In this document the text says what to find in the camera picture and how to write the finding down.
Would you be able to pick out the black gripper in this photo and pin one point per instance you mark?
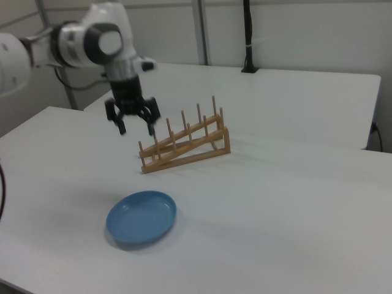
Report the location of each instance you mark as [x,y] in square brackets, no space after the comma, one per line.
[127,96]

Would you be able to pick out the blue round plate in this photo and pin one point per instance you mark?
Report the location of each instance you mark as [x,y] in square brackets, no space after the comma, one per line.
[141,217]

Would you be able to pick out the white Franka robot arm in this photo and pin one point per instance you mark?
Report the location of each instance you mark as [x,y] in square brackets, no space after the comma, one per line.
[76,46]

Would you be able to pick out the wooden plate rack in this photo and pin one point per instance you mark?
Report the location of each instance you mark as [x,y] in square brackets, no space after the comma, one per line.
[183,147]

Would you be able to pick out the black camera stand pole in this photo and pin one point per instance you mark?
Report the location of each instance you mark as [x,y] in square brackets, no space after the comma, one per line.
[248,36]

